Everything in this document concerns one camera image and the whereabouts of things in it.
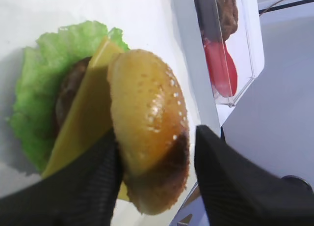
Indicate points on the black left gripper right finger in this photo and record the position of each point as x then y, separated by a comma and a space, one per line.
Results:
236, 192

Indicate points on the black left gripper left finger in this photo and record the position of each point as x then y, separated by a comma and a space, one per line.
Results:
82, 194

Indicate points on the sesame bun top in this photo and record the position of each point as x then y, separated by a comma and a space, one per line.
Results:
150, 123

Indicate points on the yellow cheese slice on burger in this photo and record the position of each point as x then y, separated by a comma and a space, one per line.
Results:
89, 117

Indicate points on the green lettuce leaf on burger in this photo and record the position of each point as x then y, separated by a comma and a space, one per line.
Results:
44, 67

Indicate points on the white metal serving tray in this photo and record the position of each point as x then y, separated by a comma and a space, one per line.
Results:
193, 88

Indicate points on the brown patty on burger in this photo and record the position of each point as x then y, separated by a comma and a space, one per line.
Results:
67, 92

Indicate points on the right red tomato slice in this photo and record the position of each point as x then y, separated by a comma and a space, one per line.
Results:
221, 67

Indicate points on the clear patty tomato container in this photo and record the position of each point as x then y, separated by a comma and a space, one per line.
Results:
244, 46

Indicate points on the white paper tray liner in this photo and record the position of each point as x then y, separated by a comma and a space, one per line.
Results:
160, 26

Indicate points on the right brown meat patty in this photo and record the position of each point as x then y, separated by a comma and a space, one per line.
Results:
228, 17

